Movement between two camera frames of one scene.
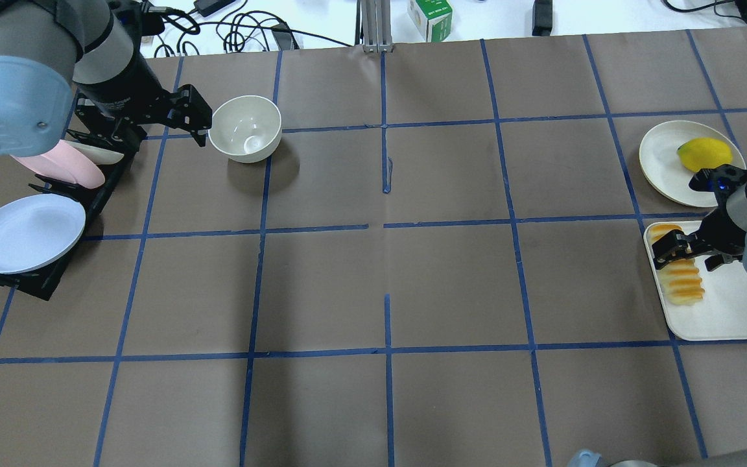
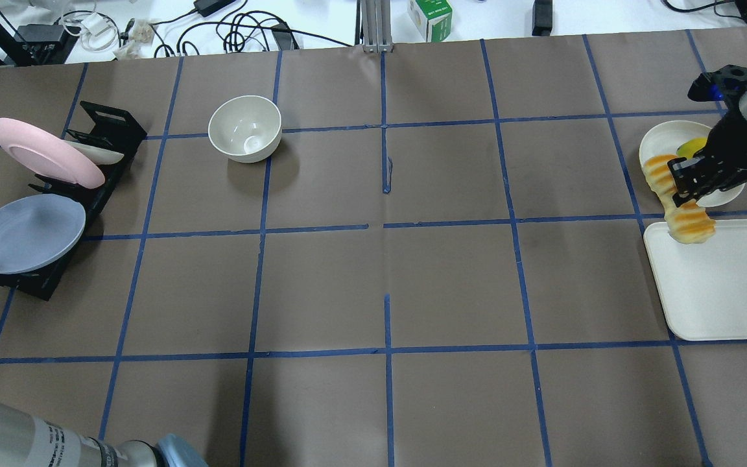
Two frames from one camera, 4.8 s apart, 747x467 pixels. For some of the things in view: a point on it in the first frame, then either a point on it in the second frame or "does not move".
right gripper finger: x=674 y=247 -> x=691 y=176
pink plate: x=67 y=163 does not move
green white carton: x=433 y=18 does not move
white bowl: x=247 y=128 does not move
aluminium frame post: x=376 y=26 does not move
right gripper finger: x=713 y=261 -> x=733 y=182
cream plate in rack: x=96 y=154 does not move
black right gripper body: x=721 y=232 -> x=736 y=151
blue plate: x=25 y=233 does not move
